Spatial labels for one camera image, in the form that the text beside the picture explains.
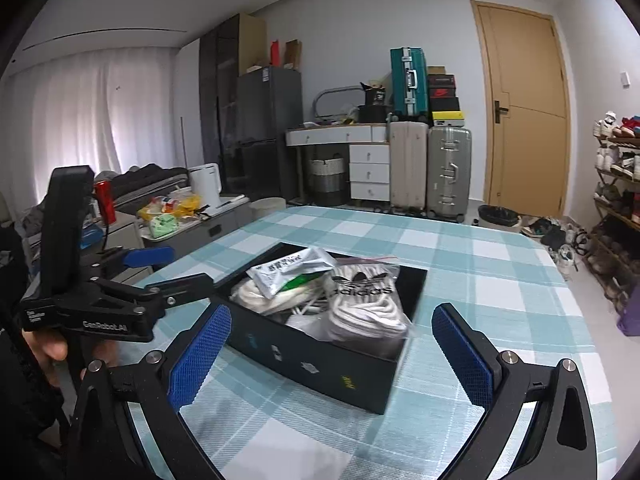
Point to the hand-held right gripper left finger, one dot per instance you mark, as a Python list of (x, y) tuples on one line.
[(200, 355)]

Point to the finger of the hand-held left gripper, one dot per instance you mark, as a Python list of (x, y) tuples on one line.
[(190, 287), (150, 256)]

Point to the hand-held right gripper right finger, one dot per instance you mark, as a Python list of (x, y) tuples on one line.
[(465, 360)]

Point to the white printed plastic packet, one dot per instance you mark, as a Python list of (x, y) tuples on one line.
[(285, 270)]

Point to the black cardboard box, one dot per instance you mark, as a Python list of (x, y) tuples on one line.
[(300, 365)]

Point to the green packet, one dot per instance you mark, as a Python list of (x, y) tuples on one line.
[(300, 282)]

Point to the clear bag of white shoelaces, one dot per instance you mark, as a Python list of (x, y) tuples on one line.
[(365, 305)]

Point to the person's left hand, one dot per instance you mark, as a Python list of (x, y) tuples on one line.
[(50, 350)]

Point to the pale grey drawer cabinet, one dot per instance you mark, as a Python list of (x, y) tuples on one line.
[(125, 240)]

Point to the green packet pack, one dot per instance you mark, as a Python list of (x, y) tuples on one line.
[(165, 225)]

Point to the yellow plastic bag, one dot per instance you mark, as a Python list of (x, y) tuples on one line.
[(187, 205)]

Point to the grey side cabinet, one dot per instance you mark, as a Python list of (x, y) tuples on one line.
[(220, 225)]

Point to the dark clothes pile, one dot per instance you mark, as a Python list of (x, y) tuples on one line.
[(145, 177)]

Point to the teal checked tablecloth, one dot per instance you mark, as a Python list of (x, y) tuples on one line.
[(450, 270)]

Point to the white air purifier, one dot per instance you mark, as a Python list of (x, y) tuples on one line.
[(205, 182)]

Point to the round beige stool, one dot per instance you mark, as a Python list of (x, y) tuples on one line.
[(267, 207)]

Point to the white curtain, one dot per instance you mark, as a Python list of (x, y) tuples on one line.
[(100, 110)]

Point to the loose shoes pile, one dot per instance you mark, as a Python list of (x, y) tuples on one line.
[(555, 240)]

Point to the purple fabric bag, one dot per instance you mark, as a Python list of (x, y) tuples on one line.
[(631, 315)]

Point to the woven laundry basket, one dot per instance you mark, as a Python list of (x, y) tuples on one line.
[(327, 180)]

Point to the dark glass-door cabinet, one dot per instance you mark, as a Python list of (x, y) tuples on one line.
[(220, 85)]

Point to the silver suitcase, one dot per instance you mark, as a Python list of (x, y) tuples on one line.
[(450, 175)]

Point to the grey refrigerator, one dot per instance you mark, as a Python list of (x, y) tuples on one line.
[(270, 110)]

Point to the beige suitcase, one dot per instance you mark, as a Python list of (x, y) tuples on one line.
[(409, 165)]

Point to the white desk with drawers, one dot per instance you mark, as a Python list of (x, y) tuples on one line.
[(370, 172)]

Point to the tan wooden door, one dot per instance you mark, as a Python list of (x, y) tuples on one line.
[(530, 160)]

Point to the wooden shoe rack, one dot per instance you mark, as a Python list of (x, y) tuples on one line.
[(617, 215)]

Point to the arched grey mirror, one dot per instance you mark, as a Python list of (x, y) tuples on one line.
[(320, 100)]

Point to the red bag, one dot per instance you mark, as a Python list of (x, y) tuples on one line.
[(276, 54)]

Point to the black and yellow shoe box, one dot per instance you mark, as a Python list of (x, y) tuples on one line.
[(447, 120)]

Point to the black round container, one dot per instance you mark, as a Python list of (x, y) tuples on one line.
[(374, 114)]

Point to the shoe rack with shoes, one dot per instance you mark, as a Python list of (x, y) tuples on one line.
[(620, 160)]

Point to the plain black shoe box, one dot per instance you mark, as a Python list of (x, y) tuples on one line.
[(445, 105)]

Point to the black paper bag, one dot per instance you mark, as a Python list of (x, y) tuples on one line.
[(375, 94)]

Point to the black box with red logo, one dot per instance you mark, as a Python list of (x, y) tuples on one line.
[(442, 91)]

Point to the teal suitcase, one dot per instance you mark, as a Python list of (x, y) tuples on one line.
[(407, 85)]

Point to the black box with red stripe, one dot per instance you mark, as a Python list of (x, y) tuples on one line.
[(442, 80)]

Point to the small tan cardboard box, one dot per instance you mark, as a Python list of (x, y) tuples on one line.
[(436, 70)]

